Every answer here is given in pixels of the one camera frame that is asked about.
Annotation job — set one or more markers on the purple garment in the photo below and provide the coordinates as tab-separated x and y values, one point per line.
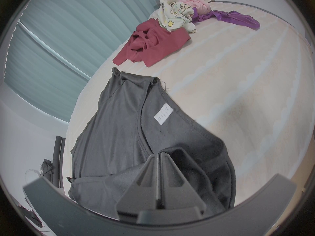
236	18

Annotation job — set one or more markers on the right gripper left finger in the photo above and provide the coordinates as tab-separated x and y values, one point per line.
137	200

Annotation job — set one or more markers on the white printed garment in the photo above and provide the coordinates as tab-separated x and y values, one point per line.
174	16

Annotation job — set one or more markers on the bed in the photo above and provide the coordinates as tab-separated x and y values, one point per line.
246	82

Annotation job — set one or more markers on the blue-green curtain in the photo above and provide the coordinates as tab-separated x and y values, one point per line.
44	77
86	21

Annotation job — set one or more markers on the black T-shirt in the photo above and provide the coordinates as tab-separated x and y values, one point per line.
110	131

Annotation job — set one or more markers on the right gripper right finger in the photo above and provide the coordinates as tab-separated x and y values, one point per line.
182	200

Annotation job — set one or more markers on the dark red garment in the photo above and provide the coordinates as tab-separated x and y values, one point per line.
160	45

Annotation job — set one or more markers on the pink garment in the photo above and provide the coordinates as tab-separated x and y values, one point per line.
199	5

